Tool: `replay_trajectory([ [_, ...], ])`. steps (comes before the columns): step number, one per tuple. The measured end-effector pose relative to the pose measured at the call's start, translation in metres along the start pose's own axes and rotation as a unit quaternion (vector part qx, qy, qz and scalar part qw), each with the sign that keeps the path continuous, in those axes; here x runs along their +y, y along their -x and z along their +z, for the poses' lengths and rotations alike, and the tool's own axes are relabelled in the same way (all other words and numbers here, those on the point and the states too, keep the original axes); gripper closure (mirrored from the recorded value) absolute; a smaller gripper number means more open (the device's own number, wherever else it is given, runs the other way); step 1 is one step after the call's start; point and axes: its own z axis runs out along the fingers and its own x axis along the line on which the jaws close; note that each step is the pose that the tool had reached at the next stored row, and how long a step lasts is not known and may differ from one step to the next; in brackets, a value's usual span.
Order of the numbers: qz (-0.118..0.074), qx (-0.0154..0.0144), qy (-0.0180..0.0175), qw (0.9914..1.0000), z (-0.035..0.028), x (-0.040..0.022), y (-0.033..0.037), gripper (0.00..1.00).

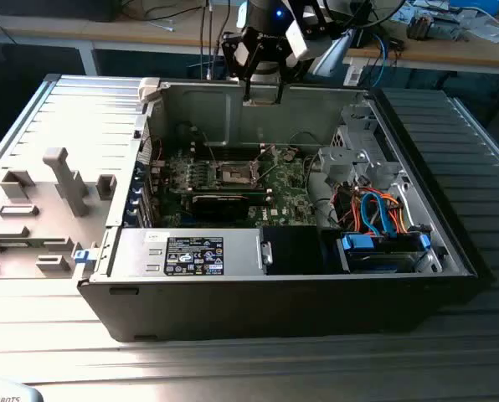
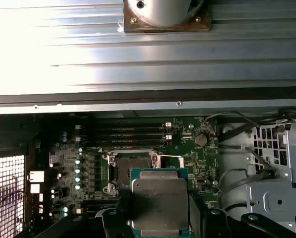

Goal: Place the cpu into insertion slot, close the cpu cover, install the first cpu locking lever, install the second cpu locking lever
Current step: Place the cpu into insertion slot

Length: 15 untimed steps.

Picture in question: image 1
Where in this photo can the blue plastic clip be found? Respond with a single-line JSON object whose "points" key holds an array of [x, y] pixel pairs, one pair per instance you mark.
{"points": [[82, 256]]}

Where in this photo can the blue plastic box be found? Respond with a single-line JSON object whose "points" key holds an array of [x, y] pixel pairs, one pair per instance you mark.
{"points": [[475, 5]]}

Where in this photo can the silver rear port block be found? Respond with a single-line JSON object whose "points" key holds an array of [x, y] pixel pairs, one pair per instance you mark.
{"points": [[157, 171]]}

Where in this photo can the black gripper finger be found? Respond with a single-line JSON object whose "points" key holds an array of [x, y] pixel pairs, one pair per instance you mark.
{"points": [[295, 69], [229, 54]]}

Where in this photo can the black desktop box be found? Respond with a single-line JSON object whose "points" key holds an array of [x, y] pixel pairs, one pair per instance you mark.
{"points": [[363, 39]]}

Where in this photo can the green motherboard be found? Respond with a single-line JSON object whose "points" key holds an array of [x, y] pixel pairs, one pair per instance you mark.
{"points": [[287, 197]]}

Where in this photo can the round silver coin battery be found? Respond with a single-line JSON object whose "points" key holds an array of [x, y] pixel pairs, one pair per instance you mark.
{"points": [[289, 156]]}

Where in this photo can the green RAM stick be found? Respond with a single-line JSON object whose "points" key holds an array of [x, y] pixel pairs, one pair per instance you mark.
{"points": [[11, 244]]}

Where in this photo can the wooden desk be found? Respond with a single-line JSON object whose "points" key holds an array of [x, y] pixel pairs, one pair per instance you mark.
{"points": [[442, 52], [44, 29]]}

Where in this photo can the silver metal drive cage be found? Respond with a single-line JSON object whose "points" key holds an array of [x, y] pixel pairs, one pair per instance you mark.
{"points": [[346, 161]]}

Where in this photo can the silver power supply unit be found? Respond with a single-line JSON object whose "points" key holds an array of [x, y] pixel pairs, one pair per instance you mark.
{"points": [[140, 251]]}

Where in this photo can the black open PC case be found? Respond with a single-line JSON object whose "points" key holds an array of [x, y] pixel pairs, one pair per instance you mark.
{"points": [[233, 310]]}

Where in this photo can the black flat device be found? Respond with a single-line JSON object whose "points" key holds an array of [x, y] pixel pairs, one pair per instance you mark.
{"points": [[52, 9]]}

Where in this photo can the silver CPU plate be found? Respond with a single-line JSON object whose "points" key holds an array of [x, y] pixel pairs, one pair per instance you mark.
{"points": [[262, 102]]}

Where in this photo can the beige plastic case latch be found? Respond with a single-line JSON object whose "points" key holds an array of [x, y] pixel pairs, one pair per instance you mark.
{"points": [[149, 89]]}

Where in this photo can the grey metal device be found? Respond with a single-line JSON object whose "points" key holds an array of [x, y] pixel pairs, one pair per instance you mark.
{"points": [[446, 30]]}

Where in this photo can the CPU socket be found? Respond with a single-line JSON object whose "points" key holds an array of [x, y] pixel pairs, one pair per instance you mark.
{"points": [[235, 175]]}

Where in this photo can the black graphics card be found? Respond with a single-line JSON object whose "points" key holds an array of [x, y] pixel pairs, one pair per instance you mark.
{"points": [[220, 207]]}

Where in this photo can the black copper CPU cooler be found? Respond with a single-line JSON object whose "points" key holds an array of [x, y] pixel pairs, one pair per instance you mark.
{"points": [[419, 26]]}

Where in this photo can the white barcode label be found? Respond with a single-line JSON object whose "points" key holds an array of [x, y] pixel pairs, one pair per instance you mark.
{"points": [[353, 76]]}

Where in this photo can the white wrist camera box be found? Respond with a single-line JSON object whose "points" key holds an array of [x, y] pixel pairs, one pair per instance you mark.
{"points": [[298, 39]]}

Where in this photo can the grey parts rack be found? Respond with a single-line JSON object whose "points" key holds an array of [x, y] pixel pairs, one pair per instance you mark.
{"points": [[44, 197]]}

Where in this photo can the hard disk in blue carrier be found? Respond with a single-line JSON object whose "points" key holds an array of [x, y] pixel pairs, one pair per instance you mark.
{"points": [[358, 243]]}

